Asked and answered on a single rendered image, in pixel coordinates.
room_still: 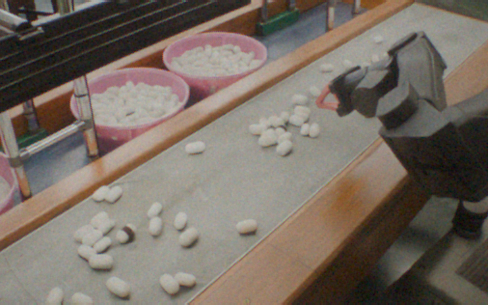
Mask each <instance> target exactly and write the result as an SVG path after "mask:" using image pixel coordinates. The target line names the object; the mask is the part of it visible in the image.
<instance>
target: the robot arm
mask: <svg viewBox="0 0 488 305"><path fill-rule="evenodd" d="M387 54H388V55H389V57H387V58H385V59H381V60H379V61H377V62H375V63H373V64H371V65H370V66H368V67H365V68H363V69H361V68H360V66H357V67H352V68H350V69H347V70H345V71H344V72H343V73H342V74H340V75H338V76H337V77H335V78H334V79H331V80H329V81H328V83H327V85H326V87H325V88H324V90H323V91H322V93H321V94H320V96H319V97H318V99H317V100H316V101H315V104H316V106H317V107H318V108H325V109H331V110H334V111H336V112H337V114H338V116H339V117H343V116H346V115H348V114H350V113H351V112H352V111H354V110H355V111H357V112H358V113H361V114H362V115H365V116H369V117H375V116H376V118H378V119H379V120H380V122H381V123H382V125H381V127H380V128H379V130H378V134H379V135H380V137H381V138H382V139H383V141H384V142H385V143H386V144H387V145H388V147H389V149H390V150H391V151H392V152H393V154H394V155H395V157H396V158H397V159H398V161H399V162H400V164H401V166H402V167H403V168H404V170H406V171H407V172H408V174H409V175H410V176H411V179H412V180H413V182H414V183H415V184H416V185H417V187H418V188H419V189H420V190H421V191H424V192H425V193H426V194H430V195H435V196H436V197H437V198H439V199H441V198H450V199H454V200H462V201H468V202H472V203H477V202H480V201H481V200H483V199H484V198H485V197H487V196H488V88H487V89H485V90H483V91H481V93H477V94H475V95H474V96H472V97H469V98H468V99H465V100H463V101H460V102H457V103H455V104H452V105H450V106H449V107H447V100H446V94H445V88H444V82H443V75H444V70H445V69H446V68H447V64H446V60H445V59H444V58H443V56H442V55H441V54H440V52H438V50H437V49H436V48H435V46H434V45H433V44H432V41H431V39H429V38H428V36H426V35H425V33H424V32H423V31H419V32H416V31H413V32H411V34H409V35H407V36H406V37H404V38H402V39H400V40H399V41H397V42H395V43H393V46H392V47H390V48H389V49H388V50H387ZM330 93H331V95H333V96H334V97H335V99H336V102H324V99H325V98H326V97H327V96H328V95H329V94H330Z"/></svg>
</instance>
